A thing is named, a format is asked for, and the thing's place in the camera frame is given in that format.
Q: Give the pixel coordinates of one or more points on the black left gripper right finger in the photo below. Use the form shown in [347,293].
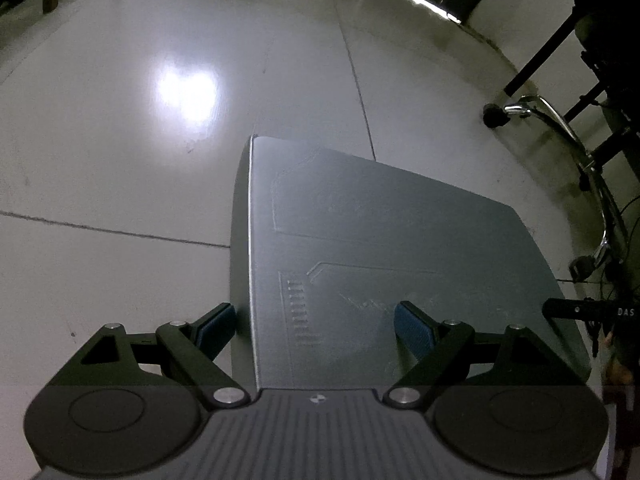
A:
[441,349]

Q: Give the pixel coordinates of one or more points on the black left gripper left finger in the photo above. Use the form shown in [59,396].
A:
[188,352]

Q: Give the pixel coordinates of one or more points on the grey box lid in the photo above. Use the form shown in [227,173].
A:
[325,245]

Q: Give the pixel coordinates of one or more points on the office chair chrome base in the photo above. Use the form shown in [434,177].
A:
[573,173]

